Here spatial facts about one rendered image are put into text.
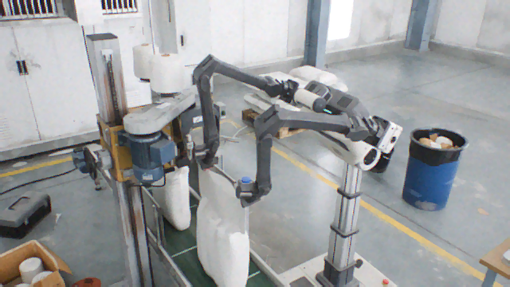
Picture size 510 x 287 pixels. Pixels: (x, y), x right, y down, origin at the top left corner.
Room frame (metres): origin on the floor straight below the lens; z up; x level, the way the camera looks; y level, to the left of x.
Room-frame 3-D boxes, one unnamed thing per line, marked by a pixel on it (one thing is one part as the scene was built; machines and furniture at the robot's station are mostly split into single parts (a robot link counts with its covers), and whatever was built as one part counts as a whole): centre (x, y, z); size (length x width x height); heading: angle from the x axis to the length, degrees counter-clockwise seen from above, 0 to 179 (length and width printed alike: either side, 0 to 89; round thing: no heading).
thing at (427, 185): (3.24, -1.62, 0.32); 0.51 x 0.48 x 0.65; 126
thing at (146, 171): (1.76, 0.54, 1.21); 0.15 x 0.15 x 0.25
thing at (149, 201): (2.41, 0.88, 0.54); 1.05 x 0.02 x 0.41; 36
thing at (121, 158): (1.97, 0.66, 1.18); 0.34 x 0.25 x 0.31; 126
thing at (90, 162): (1.80, 0.86, 1.13); 0.18 x 0.11 x 0.18; 36
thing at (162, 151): (1.71, 0.45, 1.25); 0.10 x 0.08 x 0.12; 151
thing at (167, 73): (1.85, 0.43, 1.61); 0.17 x 0.17 x 0.17
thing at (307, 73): (5.43, -0.78, 0.56); 0.67 x 0.43 x 0.15; 36
